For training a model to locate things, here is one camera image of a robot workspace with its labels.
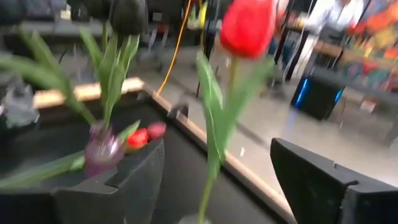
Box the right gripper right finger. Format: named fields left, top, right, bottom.
left=269, top=138, right=398, bottom=224

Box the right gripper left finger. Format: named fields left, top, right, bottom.
left=0, top=139, right=166, bottom=224

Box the red artificial tulip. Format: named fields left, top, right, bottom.
left=195, top=0, right=277, bottom=224
left=0, top=119, right=150, bottom=189

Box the maroon artificial tulip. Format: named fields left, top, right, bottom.
left=146, top=121, right=168, bottom=141

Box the black artificial tulip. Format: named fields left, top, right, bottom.
left=79, top=0, right=149, bottom=131

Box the purple ribbed glass vase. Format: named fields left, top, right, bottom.
left=83, top=121, right=127, bottom=180

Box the black computer tower blue light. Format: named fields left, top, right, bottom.
left=290, top=74, right=346, bottom=121

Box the black edge clamp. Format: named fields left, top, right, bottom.
left=167, top=102, right=190, bottom=121

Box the colourful patchwork tapestry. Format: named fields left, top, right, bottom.
left=338, top=0, right=398, bottom=93

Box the person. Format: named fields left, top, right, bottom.
left=292, top=0, right=366, bottom=78

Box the yellow cable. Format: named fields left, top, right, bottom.
left=155, top=0, right=193, bottom=96

